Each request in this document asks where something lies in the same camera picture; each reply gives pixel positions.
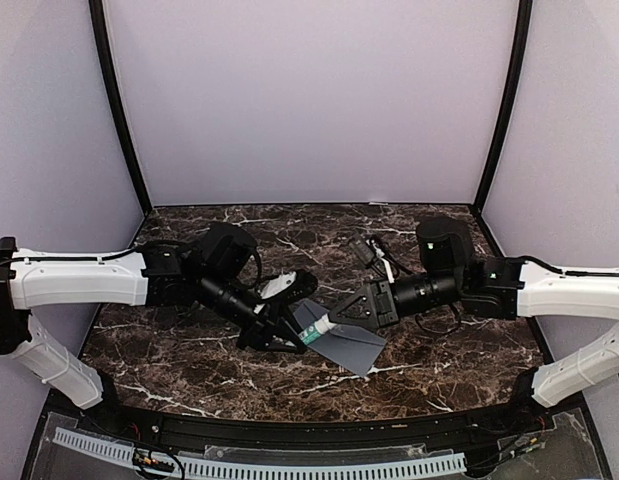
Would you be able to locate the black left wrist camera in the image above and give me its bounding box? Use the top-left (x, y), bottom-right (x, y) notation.
top-left (260, 270), bottom-right (318, 305)

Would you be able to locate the green white glue stick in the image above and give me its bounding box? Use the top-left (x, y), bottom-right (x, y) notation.
top-left (299, 314), bottom-right (336, 345)

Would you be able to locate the black left frame post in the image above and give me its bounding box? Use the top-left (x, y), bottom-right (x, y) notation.
top-left (88, 0), bottom-right (153, 216)

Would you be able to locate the white slotted cable duct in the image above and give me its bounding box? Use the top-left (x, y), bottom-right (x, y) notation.
top-left (52, 428), bottom-right (467, 479)

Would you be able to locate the black front table rail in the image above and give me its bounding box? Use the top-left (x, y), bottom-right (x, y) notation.
top-left (82, 402), bottom-right (551, 450)

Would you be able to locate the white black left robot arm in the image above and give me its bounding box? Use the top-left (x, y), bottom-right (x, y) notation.
top-left (0, 222), bottom-right (317, 436)

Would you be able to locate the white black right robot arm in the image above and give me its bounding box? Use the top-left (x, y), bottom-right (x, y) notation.
top-left (328, 216), bottom-right (619, 434)

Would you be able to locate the black right frame post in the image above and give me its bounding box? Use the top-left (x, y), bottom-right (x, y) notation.
top-left (472, 0), bottom-right (533, 217)

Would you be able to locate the blue-grey envelope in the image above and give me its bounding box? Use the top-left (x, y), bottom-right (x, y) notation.
top-left (294, 300), bottom-right (386, 377)

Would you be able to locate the black frame post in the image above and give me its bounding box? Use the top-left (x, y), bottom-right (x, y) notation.
top-left (472, 0), bottom-right (533, 217)
top-left (88, 0), bottom-right (153, 216)

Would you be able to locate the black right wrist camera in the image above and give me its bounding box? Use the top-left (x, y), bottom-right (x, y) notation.
top-left (348, 236), bottom-right (384, 268)

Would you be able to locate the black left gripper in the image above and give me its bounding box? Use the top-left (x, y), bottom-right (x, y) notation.
top-left (198, 270), bottom-right (309, 354)

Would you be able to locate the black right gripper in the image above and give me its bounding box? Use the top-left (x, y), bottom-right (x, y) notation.
top-left (327, 270), bottom-right (464, 330)

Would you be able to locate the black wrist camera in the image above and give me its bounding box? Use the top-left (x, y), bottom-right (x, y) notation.
top-left (260, 270), bottom-right (318, 305)
top-left (348, 236), bottom-right (384, 268)

